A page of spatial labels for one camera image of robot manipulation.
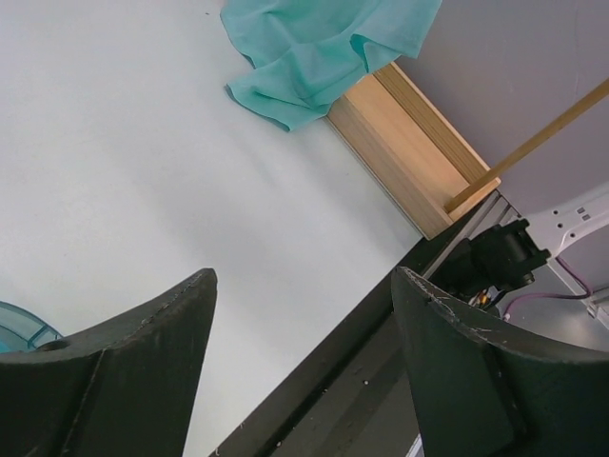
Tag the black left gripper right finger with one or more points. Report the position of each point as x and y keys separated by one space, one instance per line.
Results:
x=483 y=387

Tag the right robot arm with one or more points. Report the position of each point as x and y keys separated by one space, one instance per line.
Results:
x=504 y=257

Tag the white cable duct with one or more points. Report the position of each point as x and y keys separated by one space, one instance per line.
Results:
x=416 y=449

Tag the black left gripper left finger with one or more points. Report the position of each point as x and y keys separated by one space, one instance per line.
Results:
x=125 y=387

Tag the teal transparent plastic bin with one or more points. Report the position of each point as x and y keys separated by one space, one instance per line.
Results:
x=21 y=330

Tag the mint green t shirt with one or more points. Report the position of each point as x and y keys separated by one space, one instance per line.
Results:
x=307 y=54

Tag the wooden clothes rack frame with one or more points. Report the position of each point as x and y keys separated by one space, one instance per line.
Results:
x=428 y=169

